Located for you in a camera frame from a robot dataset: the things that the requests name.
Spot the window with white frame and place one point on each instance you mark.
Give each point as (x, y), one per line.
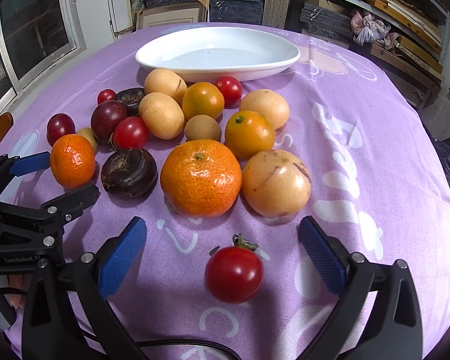
(33, 33)

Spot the small dark water chestnut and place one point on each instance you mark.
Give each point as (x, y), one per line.
(130, 98)

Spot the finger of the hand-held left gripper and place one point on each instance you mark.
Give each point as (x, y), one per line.
(30, 164)
(75, 198)

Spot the metal shelf rack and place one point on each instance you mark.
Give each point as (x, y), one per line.
(397, 22)

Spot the tiny red cherry tomato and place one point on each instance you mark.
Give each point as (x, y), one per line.
(106, 96)

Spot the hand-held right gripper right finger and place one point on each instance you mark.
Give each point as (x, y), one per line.
(322, 255)

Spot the red tomato with green stem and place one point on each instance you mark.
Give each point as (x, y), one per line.
(234, 274)

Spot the orange-green citrus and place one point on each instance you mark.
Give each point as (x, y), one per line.
(203, 100)

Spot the yellow-orange citrus with green stem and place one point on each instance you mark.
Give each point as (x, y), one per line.
(249, 134)

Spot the pale yellow fruit with crack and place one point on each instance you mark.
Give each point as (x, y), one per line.
(165, 84)

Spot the large orange mandarin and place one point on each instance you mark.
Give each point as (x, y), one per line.
(201, 178)

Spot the person's left hand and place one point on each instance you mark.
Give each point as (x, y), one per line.
(20, 292)

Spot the pink cloth bundle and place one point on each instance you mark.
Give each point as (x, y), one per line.
(371, 28)

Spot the stack of dark grey boxes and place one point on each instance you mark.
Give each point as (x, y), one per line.
(236, 5)
(322, 18)

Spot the round pale yellow fruit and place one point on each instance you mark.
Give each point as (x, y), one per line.
(266, 107)

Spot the small orange mandarin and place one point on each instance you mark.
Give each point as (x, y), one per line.
(72, 161)

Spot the purple printed tablecloth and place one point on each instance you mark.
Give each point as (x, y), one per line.
(360, 232)

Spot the small brown kiwi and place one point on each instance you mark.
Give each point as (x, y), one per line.
(202, 129)

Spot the yellow passion fruit with marks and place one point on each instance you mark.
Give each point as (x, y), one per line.
(276, 183)

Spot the framed picture in cardboard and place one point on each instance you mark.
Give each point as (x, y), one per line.
(168, 17)

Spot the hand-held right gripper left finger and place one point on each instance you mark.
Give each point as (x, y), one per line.
(123, 255)

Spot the small yellowish fruit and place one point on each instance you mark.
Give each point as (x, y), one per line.
(88, 136)

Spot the large dark water chestnut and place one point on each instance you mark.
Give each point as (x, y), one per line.
(129, 173)

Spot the large dark red plum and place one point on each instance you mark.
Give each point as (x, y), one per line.
(107, 119)

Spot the white door frame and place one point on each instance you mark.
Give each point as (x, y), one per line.
(118, 0)

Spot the upright woven panels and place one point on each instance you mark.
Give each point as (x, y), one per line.
(275, 7)

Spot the oval pale yellow fruit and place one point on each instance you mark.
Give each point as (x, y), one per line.
(161, 115)

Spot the small red plum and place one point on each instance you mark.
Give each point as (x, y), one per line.
(60, 128)

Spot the white oval plate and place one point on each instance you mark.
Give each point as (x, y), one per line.
(217, 56)

